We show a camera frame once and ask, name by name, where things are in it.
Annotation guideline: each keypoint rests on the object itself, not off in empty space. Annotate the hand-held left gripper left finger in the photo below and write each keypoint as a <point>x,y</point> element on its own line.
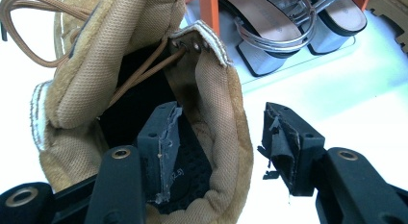
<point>158,144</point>

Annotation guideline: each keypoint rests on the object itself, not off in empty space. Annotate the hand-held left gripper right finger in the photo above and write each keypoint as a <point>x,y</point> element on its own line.
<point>298,153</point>

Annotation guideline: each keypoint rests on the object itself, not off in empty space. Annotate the tan suede boot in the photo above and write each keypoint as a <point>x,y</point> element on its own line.
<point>388,3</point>
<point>96,57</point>

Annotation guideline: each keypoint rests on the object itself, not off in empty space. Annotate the white shoe rack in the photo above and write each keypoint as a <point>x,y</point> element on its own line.
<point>210,12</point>

